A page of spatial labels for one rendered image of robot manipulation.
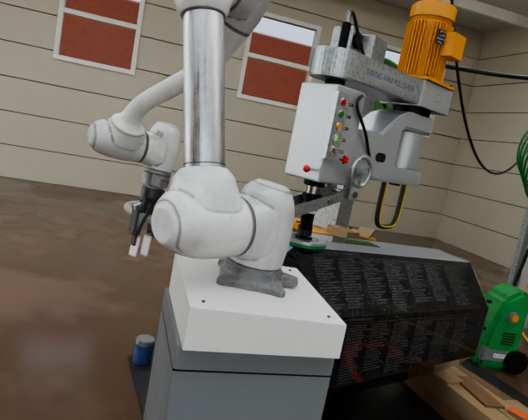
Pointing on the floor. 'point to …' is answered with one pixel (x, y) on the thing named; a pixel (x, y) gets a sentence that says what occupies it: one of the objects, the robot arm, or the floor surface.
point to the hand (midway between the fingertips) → (140, 246)
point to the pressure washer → (505, 325)
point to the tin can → (143, 349)
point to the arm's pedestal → (231, 382)
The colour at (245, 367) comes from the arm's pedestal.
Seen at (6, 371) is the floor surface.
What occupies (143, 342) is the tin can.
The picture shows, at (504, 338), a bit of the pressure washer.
